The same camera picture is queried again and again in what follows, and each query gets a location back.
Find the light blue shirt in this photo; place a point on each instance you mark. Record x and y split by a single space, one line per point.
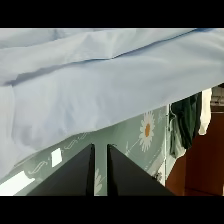
100 76

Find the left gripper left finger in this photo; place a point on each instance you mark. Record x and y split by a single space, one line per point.
75 176

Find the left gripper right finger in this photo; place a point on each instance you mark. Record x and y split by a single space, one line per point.
128 176

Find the dark green garment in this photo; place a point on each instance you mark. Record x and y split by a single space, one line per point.
186 116

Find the white garment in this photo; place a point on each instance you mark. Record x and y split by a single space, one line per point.
206 111

